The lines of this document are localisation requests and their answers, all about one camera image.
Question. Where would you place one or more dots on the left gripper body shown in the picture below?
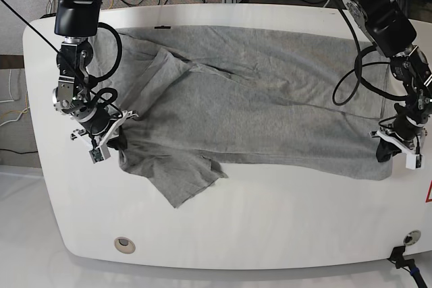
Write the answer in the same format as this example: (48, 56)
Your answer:
(402, 131)

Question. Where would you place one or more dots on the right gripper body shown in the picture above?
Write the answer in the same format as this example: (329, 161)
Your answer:
(98, 124)

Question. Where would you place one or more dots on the grey t-shirt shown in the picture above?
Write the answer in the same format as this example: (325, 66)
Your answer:
(209, 95)

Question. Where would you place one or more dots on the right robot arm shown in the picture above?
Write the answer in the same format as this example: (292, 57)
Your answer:
(77, 21)

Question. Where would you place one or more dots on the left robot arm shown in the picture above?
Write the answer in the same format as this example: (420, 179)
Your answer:
(392, 35)

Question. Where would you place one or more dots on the red triangle warning sticker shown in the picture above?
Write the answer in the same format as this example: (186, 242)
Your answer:
(429, 194)

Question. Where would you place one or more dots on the silver table grommet right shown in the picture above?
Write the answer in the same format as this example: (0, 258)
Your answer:
(412, 238)

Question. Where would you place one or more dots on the beige table grommet left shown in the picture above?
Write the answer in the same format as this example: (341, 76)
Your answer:
(124, 245)

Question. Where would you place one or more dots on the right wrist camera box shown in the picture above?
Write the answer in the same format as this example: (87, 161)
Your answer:
(99, 154)

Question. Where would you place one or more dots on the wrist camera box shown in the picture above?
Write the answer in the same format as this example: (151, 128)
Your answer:
(99, 154)
(414, 161)

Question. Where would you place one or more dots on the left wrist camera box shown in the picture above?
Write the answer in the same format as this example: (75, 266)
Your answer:
(414, 161)

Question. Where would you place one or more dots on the black clamp with cable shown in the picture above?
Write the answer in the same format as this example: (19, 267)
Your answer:
(400, 262)

